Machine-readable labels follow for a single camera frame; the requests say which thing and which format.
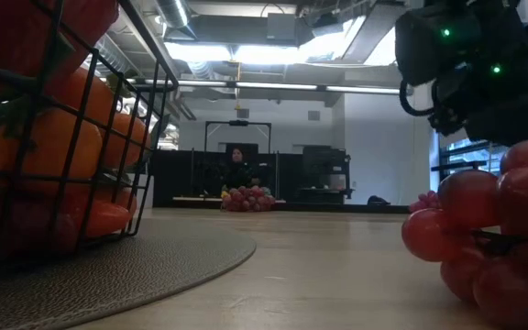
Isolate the red grape bunch toy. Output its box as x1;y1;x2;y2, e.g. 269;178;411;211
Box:
408;190;442;215
400;137;528;330

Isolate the orange tangerine cluster toy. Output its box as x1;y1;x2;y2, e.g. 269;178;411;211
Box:
103;112;151;170
29;68;115;184

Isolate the orange carrot toy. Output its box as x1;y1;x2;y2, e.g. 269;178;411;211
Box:
84;200;133;239

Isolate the black equipment rack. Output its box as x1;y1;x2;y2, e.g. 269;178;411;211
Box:
301;145;352;205

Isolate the long ceiling light strip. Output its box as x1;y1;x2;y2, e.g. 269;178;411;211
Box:
176;80;402;97

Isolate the purple grape bunch toy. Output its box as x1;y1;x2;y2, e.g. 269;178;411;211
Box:
220;184;278;213

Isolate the person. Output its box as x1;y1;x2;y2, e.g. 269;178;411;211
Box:
221;146;260;189

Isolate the black office partition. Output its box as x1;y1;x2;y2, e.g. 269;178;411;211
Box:
148;145;304;208

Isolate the round grey placemat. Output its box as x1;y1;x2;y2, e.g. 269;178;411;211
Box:
0;218;257;330

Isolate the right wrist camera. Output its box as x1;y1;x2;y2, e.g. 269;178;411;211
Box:
394;4;483;91

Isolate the black camera cable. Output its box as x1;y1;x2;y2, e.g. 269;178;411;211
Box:
399;78;437;118

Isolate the silver ventilation duct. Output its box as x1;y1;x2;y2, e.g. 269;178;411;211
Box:
364;13;412;68

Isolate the black rig frame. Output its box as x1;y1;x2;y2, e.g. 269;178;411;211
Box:
203;119;273;155

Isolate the black wire basket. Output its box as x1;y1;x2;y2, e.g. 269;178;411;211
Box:
0;0;179;258

